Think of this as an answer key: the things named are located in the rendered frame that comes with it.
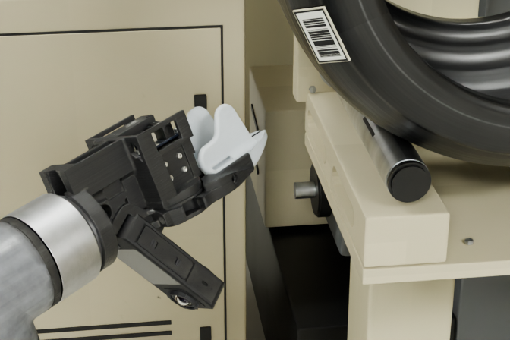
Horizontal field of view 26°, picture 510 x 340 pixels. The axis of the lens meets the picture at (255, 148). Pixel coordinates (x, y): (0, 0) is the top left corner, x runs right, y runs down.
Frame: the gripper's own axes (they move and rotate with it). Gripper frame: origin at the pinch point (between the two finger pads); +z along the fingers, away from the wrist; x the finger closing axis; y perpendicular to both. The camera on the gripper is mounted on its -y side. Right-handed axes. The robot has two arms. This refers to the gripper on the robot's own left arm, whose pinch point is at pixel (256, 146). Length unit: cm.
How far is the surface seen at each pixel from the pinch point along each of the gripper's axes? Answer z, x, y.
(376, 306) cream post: 41, 36, -43
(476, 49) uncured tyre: 44.6, 8.4, -7.7
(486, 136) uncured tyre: 22.3, -6.9, -9.6
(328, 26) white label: 12.4, -0.9, 6.4
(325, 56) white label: 13.0, 1.3, 3.4
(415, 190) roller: 16.8, -0.7, -12.8
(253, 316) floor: 79, 116, -75
